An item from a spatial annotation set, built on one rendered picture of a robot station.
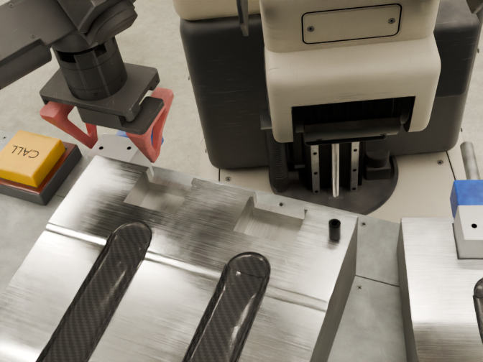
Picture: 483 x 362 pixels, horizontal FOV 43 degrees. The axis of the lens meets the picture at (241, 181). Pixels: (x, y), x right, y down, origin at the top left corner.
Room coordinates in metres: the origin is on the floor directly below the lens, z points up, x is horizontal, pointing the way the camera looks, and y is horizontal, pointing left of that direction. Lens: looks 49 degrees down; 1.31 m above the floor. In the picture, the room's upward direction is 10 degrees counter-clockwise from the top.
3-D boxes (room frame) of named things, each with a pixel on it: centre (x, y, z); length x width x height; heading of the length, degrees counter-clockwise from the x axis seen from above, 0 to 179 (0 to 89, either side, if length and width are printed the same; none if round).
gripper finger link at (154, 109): (0.47, 0.10, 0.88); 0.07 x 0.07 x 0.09; 61
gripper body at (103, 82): (0.48, 0.12, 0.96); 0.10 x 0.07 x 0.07; 61
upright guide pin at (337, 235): (0.29, -0.07, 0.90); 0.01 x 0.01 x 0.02
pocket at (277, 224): (0.32, -0.02, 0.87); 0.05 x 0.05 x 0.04; 60
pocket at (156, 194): (0.37, 0.07, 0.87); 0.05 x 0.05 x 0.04; 60
